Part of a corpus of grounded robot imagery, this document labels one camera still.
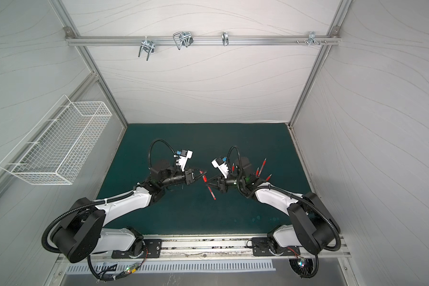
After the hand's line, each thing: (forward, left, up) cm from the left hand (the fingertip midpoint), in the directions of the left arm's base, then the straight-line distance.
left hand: (203, 173), depth 75 cm
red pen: (-1, -12, +7) cm, 14 cm away
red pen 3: (+8, -33, -18) cm, 38 cm away
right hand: (-2, -1, -5) cm, 5 cm away
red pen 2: (+18, -32, -19) cm, 41 cm away
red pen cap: (-6, -4, -7) cm, 9 cm away
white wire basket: (+1, +57, +12) cm, 58 cm away
